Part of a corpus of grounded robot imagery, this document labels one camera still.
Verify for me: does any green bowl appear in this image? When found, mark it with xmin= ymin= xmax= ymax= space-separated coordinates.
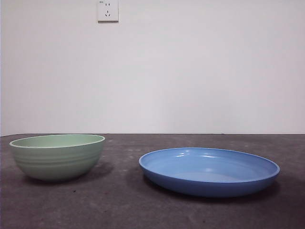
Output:
xmin=9 ymin=134 xmax=106 ymax=181

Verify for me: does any blue plate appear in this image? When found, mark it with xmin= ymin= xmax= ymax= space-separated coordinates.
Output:
xmin=138 ymin=147 xmax=281 ymax=198

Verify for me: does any white wall socket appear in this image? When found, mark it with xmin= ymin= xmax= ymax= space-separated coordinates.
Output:
xmin=97 ymin=0 xmax=119 ymax=24

